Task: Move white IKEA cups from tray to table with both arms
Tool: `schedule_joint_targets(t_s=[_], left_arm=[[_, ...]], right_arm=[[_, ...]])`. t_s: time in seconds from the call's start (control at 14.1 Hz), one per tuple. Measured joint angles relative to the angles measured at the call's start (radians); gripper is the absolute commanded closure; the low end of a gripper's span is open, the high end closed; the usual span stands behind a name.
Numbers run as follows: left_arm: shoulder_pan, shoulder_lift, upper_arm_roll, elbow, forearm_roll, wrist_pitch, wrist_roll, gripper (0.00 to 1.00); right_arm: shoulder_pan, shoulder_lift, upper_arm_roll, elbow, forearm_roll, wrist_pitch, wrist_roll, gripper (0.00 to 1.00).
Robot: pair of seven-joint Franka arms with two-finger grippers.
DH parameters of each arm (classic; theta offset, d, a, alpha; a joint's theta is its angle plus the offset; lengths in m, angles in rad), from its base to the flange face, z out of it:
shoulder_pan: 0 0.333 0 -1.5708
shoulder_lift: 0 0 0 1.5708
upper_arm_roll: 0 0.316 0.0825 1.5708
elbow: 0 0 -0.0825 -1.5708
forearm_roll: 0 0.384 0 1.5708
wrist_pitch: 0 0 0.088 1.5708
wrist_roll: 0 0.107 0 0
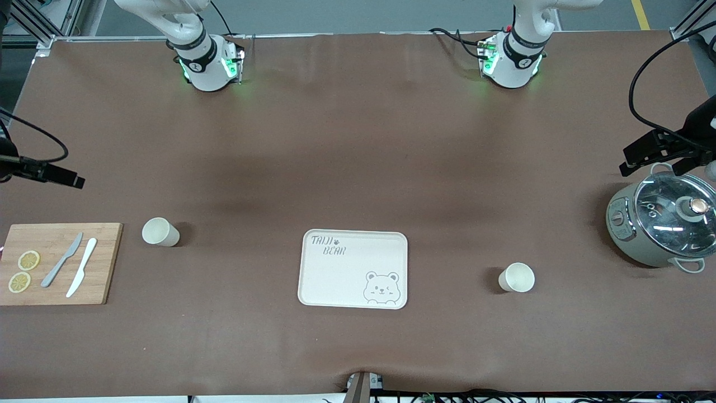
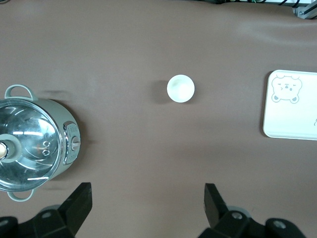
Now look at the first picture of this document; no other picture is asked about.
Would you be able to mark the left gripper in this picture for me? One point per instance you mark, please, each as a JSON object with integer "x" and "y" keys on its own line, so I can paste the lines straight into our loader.
{"x": 698, "y": 126}

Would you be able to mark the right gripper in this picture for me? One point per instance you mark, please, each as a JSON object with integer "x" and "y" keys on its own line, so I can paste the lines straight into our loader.
{"x": 6, "y": 149}

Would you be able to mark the white IKEA cup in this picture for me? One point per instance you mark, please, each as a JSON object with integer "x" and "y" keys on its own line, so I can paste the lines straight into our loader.
{"x": 159, "y": 232}
{"x": 517, "y": 278}

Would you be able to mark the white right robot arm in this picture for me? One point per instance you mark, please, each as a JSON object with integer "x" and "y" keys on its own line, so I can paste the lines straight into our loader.
{"x": 201, "y": 73}

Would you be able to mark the glass pot lid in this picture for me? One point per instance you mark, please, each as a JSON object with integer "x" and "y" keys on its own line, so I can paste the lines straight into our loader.
{"x": 665, "y": 224}

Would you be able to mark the grey electric cooking pot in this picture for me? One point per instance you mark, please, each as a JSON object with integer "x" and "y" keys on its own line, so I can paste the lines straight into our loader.
{"x": 621, "y": 235}

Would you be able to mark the yellow lemon slice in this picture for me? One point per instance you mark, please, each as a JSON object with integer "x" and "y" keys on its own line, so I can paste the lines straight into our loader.
{"x": 19, "y": 282}
{"x": 28, "y": 260}

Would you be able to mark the grey plastic knife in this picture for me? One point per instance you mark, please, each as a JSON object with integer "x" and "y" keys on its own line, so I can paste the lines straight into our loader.
{"x": 66, "y": 257}

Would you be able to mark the white plastic knife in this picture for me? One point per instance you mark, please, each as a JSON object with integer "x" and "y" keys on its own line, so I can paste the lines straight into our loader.
{"x": 84, "y": 266}

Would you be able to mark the bamboo cutting board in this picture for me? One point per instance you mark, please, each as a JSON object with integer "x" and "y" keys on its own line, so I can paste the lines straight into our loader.
{"x": 56, "y": 294}

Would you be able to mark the yellow floor tape strip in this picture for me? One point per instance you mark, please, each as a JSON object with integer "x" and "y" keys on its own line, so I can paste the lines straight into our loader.
{"x": 640, "y": 14}

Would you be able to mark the brown table cover mat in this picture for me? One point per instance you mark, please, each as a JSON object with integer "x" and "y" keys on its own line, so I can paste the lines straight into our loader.
{"x": 358, "y": 140}

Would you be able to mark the cream bear print tray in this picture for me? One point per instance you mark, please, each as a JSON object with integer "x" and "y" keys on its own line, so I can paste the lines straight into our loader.
{"x": 341, "y": 285}

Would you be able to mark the aluminium frame profile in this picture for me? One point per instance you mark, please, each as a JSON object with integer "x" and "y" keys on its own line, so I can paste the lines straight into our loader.
{"x": 33, "y": 25}
{"x": 685, "y": 28}

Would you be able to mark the metal table edge bracket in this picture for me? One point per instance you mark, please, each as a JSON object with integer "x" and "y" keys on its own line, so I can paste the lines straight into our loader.
{"x": 361, "y": 389}

